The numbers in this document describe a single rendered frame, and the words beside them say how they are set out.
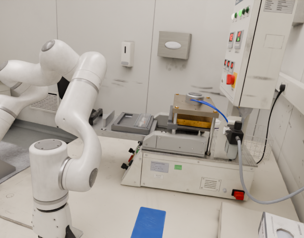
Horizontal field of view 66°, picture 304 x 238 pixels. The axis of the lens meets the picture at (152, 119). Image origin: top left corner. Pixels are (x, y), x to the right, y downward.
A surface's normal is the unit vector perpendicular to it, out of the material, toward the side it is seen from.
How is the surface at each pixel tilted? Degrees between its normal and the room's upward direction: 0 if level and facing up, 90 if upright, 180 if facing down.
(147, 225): 0
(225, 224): 0
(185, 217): 0
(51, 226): 90
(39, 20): 90
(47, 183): 92
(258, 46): 90
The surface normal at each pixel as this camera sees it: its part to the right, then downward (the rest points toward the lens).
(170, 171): -0.11, 0.31
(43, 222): -0.40, 0.26
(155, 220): 0.09, -0.94
